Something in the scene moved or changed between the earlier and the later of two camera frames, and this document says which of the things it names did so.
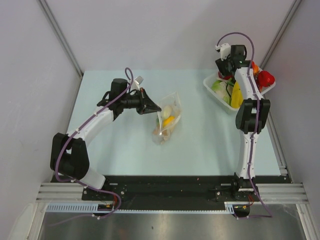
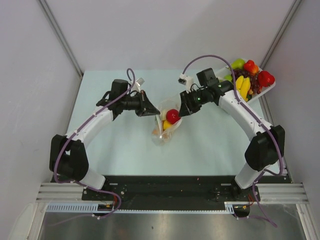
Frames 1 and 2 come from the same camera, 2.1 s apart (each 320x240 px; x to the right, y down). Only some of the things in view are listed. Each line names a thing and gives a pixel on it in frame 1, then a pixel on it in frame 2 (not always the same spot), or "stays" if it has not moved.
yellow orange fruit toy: [168, 120] -> [166, 125]
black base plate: [172, 193] stays
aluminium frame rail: [272, 193] stays
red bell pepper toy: [265, 78] stays
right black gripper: [220, 65] -> [187, 98]
